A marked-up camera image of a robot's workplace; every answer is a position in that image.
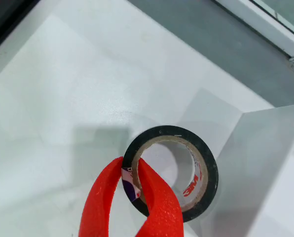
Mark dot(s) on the grey window frame rail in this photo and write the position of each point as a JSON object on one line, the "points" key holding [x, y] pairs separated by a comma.
{"points": [[260, 24]]}

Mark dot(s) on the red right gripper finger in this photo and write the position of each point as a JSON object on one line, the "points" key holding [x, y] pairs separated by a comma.
{"points": [[161, 209]]}

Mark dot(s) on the white cardboard bin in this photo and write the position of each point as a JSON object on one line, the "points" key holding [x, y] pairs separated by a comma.
{"points": [[272, 148]]}

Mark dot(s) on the black electrical tape roll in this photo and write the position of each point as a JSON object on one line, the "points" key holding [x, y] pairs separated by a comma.
{"points": [[211, 172]]}

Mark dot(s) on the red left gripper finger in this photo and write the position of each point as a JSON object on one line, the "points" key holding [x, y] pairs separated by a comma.
{"points": [[100, 197]]}

